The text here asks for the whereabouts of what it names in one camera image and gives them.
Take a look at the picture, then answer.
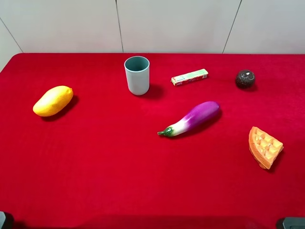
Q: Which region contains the purple toy eggplant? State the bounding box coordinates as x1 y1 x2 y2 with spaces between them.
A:
157 101 220 137

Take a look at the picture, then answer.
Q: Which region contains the dark object bottom right corner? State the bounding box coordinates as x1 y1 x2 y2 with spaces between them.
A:
276 217 305 229

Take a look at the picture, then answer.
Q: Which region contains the dark object corner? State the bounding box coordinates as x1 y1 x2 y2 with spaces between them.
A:
0 211 14 229
276 217 305 229

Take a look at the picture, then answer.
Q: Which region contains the dark object bottom left corner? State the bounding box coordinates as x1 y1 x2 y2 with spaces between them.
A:
0 211 14 229

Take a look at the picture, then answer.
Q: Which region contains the grey-blue plastic cup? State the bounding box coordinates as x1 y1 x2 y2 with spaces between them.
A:
124 56 150 95

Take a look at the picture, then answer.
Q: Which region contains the small green candy box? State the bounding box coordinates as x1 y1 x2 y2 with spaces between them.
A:
171 69 208 86

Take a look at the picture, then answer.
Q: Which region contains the red table cloth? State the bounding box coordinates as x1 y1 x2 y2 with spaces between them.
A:
0 53 305 229

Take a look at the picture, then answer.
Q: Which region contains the yellow toy mango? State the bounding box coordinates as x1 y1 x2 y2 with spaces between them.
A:
33 85 73 117

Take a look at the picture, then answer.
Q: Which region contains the dark brown round ball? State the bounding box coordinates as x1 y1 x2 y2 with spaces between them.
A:
235 70 255 89

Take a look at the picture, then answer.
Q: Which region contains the orange toy waffle piece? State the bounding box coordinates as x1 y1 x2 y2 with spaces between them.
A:
248 126 284 169

